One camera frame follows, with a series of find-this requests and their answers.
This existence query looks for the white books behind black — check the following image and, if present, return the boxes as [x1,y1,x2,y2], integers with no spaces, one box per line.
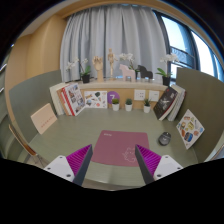
[167,84,186,121]

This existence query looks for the small succulent right pot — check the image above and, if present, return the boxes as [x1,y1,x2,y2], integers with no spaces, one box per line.
[143,98,151,113]

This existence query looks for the red white book stack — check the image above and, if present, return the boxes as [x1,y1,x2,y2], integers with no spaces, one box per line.
[49,82,85,116]

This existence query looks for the black book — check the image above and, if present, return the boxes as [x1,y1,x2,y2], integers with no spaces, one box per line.
[153,87,178,121]

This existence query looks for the right white orchid pot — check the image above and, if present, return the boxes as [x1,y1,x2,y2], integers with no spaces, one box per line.
[157,53,179,86]

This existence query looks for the grey curtain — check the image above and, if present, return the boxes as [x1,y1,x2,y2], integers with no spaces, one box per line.
[60,4,166,82]

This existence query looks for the white wall switch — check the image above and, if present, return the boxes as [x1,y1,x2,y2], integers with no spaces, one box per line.
[149,90,159,102]

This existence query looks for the black wooden horse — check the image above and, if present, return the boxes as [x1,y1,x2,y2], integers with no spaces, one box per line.
[138,65,153,79]

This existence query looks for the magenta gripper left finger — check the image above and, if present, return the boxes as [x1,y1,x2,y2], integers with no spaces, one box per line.
[44,145,93,186]

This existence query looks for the purple round number sign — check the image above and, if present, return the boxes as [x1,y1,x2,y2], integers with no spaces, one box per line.
[107,91,120,104]

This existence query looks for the white wall socket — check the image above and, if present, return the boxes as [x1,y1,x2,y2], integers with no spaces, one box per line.
[134,90,145,101]

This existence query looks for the small succulent pot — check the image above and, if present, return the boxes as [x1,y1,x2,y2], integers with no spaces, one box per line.
[112,98,120,111]
[125,98,133,112]
[143,98,151,113]

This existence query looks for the white orchid pot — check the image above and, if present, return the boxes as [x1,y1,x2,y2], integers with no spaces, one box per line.
[66,57,91,78]
[157,53,179,86]

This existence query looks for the wooden mannequin figure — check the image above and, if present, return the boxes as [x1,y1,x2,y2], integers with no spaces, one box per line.
[107,49,117,79]

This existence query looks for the small succulent left pot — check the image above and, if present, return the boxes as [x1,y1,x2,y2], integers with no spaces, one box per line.
[112,98,120,111]

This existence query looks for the small succulent middle pot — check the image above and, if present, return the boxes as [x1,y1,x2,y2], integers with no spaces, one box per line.
[125,98,133,112]

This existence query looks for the wooden chair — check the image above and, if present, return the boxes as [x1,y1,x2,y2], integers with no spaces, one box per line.
[9,124,44,167]

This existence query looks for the illustrated picture card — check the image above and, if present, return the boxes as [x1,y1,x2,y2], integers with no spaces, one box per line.
[84,91,108,109]

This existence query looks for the sticker picture board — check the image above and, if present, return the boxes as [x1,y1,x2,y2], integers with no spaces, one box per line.
[176,110,205,149]

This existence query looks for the left white orchid pot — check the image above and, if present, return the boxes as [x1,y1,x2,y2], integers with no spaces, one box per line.
[66,57,91,78]

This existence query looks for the wooden hand model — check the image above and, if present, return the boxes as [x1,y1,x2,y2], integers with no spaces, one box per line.
[92,56,103,82]

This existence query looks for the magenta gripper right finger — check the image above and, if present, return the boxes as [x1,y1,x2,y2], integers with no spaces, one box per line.
[135,144,182,184]

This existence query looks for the middle white orchid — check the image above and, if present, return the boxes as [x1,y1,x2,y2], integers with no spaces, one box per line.
[119,53,137,71]

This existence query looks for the pink mouse pad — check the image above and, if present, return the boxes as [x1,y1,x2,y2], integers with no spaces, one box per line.
[92,130,149,167]

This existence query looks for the beige card board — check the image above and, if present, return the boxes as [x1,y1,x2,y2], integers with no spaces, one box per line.
[31,104,57,134]

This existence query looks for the pink wooden horse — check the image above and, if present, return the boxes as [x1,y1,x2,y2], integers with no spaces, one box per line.
[119,64,136,82]

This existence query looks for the dark grey computer mouse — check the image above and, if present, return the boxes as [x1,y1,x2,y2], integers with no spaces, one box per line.
[158,132,171,146]

